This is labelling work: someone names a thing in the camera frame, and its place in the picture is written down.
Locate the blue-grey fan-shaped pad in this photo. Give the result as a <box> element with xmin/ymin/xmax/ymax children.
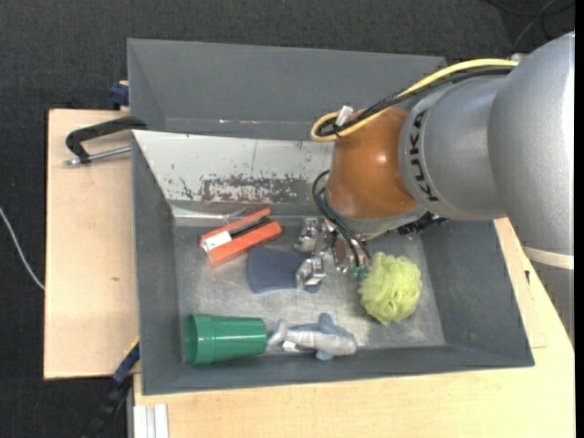
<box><xmin>245</xmin><ymin>245</ymin><xmax>323</xmax><ymax>296</ymax></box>

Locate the pale wood flat board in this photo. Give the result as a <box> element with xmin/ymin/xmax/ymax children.
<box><xmin>43</xmin><ymin>108</ymin><xmax>141</xmax><ymax>381</ymax></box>

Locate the green plastic cup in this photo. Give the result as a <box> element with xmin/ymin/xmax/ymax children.
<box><xmin>182</xmin><ymin>313</ymin><xmax>268</xmax><ymax>367</ymax></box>

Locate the yellow-green mesh bath sponge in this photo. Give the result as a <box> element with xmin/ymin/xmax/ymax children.
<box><xmin>357</xmin><ymin>251</ymin><xmax>423</xmax><ymax>327</ymax></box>

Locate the orange stapler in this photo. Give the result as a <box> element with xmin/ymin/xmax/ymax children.
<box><xmin>198</xmin><ymin>207</ymin><xmax>284</xmax><ymax>269</ymax></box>

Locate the grey toy dolphin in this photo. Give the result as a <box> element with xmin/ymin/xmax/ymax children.
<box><xmin>266</xmin><ymin>312</ymin><xmax>359</xmax><ymax>361</ymax></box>

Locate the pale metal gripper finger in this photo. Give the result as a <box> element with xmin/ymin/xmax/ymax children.
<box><xmin>293</xmin><ymin>216</ymin><xmax>323</xmax><ymax>253</ymax></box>
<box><xmin>296</xmin><ymin>257</ymin><xmax>328</xmax><ymax>290</ymax></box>

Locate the grey metal bin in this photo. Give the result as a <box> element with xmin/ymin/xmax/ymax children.
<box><xmin>126</xmin><ymin>37</ymin><xmax>536</xmax><ymax>397</ymax></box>

